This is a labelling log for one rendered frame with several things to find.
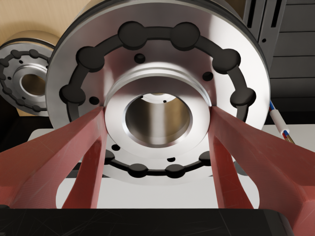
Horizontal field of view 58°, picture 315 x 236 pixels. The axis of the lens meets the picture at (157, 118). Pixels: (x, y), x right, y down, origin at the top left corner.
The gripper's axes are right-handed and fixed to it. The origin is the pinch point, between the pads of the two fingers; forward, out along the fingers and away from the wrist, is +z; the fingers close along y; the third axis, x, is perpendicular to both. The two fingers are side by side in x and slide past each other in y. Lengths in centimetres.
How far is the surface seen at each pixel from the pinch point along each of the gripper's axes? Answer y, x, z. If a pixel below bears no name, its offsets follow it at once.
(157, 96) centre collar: 0.0, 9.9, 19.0
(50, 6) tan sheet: 11.6, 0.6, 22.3
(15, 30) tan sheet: 16.2, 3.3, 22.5
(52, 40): 11.7, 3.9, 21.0
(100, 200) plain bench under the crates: 15, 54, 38
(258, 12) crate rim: -7.5, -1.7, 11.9
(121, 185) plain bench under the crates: 9, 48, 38
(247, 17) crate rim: -6.7, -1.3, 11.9
